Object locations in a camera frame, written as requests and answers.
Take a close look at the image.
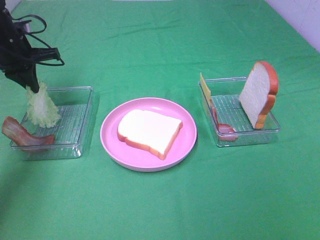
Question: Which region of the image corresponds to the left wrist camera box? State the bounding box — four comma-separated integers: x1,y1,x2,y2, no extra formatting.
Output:
14,20,31,34

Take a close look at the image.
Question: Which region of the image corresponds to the clear plastic container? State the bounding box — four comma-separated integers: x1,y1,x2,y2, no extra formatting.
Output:
198,76,280,147
9,86,94,161

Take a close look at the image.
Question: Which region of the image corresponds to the bacon strip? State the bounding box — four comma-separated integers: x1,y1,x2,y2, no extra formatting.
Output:
210,100,238,142
1,116,55,153

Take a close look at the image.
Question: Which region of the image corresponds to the pink round plate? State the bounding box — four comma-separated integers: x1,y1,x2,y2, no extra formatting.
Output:
100,97,197,172

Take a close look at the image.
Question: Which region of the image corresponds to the green lettuce leaf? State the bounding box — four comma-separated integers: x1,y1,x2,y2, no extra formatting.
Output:
26,81,61,128

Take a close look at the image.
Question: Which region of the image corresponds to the toast bread slice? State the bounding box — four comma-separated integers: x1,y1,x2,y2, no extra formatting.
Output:
239,60,279,129
117,109,183,160

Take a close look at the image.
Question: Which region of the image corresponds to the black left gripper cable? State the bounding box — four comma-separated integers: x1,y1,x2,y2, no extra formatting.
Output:
11,14,65,67

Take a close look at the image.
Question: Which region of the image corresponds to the left clear plastic container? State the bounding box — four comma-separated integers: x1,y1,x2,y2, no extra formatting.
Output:
9,86,94,161

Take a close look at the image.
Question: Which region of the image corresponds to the right clear plastic container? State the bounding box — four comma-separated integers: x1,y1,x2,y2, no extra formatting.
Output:
198,76,280,147

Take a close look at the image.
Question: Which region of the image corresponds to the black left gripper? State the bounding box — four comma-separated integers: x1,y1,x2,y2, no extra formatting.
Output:
0,7,65,93

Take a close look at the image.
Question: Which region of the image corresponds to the yellow cheese slice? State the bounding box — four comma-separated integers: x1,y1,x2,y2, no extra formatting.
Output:
200,73,212,105

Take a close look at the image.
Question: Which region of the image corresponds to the green tablecloth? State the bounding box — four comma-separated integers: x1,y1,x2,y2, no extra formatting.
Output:
0,0,320,240

